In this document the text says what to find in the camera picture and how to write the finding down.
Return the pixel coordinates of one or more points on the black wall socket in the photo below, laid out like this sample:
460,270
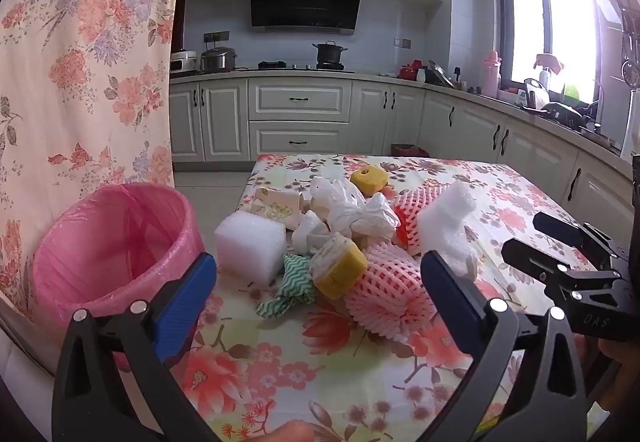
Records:
216,37

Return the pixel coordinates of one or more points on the pink foam fruit net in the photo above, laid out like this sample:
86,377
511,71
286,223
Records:
385,292

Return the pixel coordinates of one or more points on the white base cabinets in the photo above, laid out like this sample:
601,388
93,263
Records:
300,97

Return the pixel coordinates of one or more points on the silver electric kettle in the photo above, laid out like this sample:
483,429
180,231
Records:
534,95

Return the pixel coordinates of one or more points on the hanging kitchen utensils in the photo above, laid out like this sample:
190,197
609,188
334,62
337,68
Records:
627,57

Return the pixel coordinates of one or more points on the white foam block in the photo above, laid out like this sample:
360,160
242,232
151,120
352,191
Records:
247,247

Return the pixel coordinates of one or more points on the black gas hob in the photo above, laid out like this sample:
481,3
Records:
272,65

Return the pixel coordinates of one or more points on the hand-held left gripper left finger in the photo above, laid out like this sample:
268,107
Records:
182,307

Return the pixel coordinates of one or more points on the green striped cloth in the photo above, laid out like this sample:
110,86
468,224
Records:
290,287

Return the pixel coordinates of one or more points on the red foam fruit net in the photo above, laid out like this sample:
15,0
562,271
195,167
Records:
415,212

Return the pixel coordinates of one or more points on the irregular white foam piece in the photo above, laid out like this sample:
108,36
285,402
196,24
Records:
445,222

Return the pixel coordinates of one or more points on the red kettle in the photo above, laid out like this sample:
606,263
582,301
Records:
407,71

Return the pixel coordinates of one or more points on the grey wall socket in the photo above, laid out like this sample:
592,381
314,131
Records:
402,43

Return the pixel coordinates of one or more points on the cream paper packet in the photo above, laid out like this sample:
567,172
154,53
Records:
275,209

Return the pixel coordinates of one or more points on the kitchen window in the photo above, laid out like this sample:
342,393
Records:
565,22

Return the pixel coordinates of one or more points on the floral hanging cloth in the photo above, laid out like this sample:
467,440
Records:
90,72

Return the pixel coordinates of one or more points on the waste bin with pink liner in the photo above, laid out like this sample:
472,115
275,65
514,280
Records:
110,242

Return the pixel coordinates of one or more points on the black pan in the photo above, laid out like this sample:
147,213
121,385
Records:
562,114

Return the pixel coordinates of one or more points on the floral tablecloth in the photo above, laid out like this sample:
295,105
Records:
310,372

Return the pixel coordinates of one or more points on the yellow sponge with white wrapper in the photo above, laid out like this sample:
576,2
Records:
342,272

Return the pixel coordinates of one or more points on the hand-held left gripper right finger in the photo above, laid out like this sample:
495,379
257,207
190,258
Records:
450,302

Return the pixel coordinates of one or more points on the black cooking pot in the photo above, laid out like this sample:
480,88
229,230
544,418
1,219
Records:
330,53

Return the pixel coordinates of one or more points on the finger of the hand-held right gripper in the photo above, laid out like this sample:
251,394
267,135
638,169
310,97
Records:
530,257
555,222

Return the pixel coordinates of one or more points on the white plastic bag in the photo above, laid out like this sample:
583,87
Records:
350,212

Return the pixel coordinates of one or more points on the pink thermos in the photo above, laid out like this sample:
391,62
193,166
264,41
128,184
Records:
492,75

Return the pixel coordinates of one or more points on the silver pressure cooker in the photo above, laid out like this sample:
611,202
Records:
218,60

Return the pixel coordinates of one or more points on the steel basin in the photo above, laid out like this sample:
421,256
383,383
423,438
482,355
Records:
442,75

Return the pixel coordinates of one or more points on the yellow sponge with hole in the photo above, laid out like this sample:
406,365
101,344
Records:
370,179

